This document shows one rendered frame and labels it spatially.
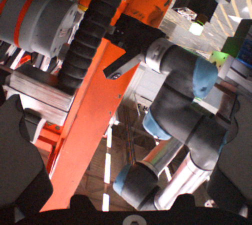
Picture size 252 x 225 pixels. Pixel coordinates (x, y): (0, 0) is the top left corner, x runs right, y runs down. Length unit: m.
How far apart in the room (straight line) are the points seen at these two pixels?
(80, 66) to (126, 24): 0.27
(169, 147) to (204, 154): 0.39
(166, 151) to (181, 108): 0.39
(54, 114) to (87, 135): 0.74
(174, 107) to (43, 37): 0.29
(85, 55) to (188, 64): 0.22
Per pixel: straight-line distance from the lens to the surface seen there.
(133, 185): 0.71
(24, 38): 0.41
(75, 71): 0.26
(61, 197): 1.33
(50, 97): 0.27
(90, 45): 0.26
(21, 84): 0.28
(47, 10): 0.40
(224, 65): 0.79
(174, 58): 0.42
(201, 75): 0.40
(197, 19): 0.89
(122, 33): 0.51
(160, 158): 0.78
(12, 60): 0.68
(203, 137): 0.41
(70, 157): 1.10
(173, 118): 0.42
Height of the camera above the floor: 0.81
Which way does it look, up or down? 15 degrees up
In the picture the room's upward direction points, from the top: 153 degrees counter-clockwise
